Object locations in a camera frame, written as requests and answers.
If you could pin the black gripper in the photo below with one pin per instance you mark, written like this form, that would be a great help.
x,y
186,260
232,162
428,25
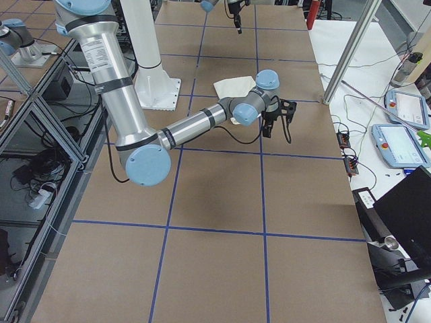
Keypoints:
x,y
271,116
234,10

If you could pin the cream long-sleeve cat shirt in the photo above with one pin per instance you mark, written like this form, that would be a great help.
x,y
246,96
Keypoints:
x,y
234,95

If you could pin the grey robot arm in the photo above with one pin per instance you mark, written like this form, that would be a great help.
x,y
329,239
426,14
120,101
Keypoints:
x,y
208,5
143,150

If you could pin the red fire extinguisher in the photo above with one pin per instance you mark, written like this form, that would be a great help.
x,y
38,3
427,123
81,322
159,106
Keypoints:
x,y
312,13

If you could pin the near teach pendant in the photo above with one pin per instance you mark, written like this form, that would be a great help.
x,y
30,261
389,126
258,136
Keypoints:
x,y
398,146

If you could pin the teach pendant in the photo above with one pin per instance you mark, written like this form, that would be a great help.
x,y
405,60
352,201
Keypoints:
x,y
411,108
398,146

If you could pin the far teach pendant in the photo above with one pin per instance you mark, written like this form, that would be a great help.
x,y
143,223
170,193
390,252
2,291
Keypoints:
x,y
411,108

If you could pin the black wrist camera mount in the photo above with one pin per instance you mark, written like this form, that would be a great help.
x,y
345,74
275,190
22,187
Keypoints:
x,y
287,109

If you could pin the aluminium frame post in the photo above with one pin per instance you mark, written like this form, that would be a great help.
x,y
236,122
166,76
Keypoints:
x,y
370,8

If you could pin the aluminium frame rail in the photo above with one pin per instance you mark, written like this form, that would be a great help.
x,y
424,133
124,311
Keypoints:
x,y
51,131

